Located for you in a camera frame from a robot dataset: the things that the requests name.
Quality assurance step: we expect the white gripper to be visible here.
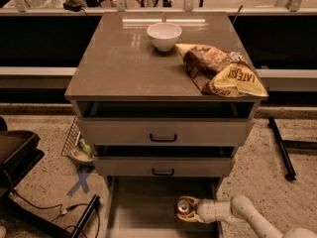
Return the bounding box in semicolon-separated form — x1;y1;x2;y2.
175;196;216;223

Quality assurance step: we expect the red coke can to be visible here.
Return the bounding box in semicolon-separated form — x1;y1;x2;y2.
175;199;191;218

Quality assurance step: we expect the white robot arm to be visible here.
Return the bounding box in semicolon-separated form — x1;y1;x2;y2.
175;194;317;238

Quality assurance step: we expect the open bottom drawer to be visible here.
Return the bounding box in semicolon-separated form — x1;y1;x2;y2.
105;177;223;238

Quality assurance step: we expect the grey drawer cabinet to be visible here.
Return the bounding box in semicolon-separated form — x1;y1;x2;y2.
65;12;261;238

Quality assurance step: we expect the black metal stand leg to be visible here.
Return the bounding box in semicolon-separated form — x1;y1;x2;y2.
268;117;317;181

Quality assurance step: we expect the blue tape cross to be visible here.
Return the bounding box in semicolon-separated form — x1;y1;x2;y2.
67;167;94;196

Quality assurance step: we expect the small bowl on floor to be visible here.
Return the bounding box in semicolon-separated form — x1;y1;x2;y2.
70;149;93;167

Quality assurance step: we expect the brown yellow chip bag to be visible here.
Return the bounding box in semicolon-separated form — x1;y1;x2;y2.
176;44;267;97

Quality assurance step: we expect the white ceramic bowl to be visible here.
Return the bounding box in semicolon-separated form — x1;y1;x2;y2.
147;22;182;52

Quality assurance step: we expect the black power adapter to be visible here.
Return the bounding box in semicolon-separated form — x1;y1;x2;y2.
63;1;81;12

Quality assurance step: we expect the black cable on floor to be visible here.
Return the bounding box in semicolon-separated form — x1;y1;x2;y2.
2;169;101;238

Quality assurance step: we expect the middle drawer with black handle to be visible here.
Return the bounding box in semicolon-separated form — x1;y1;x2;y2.
93;157;234;178

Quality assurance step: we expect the drawer with black handle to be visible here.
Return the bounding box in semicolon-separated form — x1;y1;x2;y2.
76;118;255;146
93;157;234;178

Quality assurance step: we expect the top drawer with black handle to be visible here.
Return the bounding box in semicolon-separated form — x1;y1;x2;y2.
76;118;255;146

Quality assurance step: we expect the wire basket on floor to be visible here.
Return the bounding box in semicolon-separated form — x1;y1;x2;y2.
61;119;80;157

